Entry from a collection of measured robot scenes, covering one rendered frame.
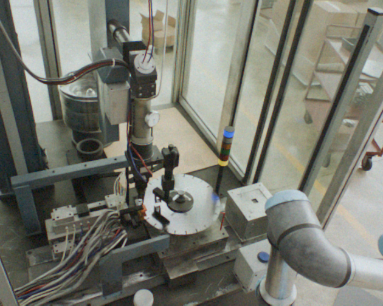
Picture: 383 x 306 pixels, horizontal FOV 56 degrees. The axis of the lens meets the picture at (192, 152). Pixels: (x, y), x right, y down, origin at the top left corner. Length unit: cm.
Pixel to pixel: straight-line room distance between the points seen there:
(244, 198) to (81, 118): 87
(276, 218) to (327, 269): 16
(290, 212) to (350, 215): 222
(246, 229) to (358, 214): 172
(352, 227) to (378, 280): 204
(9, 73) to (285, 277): 120
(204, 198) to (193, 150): 60
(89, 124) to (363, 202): 229
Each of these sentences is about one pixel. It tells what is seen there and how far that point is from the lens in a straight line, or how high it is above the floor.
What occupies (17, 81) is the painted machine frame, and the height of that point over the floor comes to 130.
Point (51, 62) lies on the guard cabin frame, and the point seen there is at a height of 110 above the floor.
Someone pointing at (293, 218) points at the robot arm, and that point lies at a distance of 91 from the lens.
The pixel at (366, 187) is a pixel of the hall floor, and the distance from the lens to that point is 347.
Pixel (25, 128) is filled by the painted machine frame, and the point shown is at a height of 108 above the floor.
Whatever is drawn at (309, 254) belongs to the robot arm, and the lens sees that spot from 88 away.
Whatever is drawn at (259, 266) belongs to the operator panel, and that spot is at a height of 90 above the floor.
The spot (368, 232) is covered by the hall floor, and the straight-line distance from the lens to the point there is 307.
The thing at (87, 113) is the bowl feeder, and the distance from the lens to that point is 185.
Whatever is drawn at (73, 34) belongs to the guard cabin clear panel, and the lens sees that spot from 214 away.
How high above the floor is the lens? 202
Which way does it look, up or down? 39 degrees down
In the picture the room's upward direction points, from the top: 7 degrees clockwise
